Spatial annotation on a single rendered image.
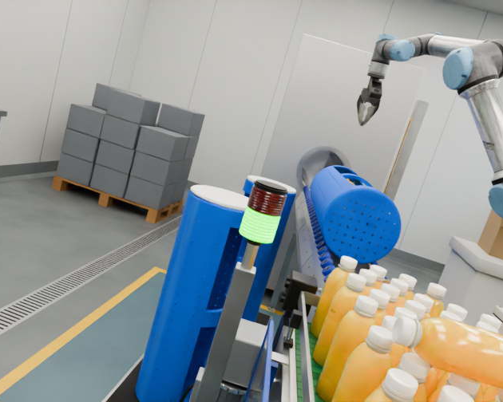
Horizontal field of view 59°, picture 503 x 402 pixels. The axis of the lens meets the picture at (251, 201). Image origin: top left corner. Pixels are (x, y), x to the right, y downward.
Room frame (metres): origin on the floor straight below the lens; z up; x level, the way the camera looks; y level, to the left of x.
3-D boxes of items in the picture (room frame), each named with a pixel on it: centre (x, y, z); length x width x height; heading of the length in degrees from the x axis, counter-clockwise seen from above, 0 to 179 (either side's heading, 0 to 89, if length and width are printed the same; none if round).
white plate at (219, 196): (1.69, 0.10, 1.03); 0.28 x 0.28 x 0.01
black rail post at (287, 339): (0.94, -0.17, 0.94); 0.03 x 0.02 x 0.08; 178
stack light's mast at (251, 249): (0.78, -0.03, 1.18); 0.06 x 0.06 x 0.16
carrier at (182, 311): (1.69, 0.10, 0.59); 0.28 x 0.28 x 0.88
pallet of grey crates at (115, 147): (4.90, 1.43, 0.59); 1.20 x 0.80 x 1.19; 83
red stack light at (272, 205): (0.78, -0.03, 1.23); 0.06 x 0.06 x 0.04
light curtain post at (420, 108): (2.64, -0.77, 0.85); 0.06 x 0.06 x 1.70; 88
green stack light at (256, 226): (0.78, -0.03, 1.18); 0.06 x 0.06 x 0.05
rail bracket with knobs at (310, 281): (1.12, -0.20, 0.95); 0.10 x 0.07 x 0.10; 88
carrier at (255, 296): (2.41, -0.08, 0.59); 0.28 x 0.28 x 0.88
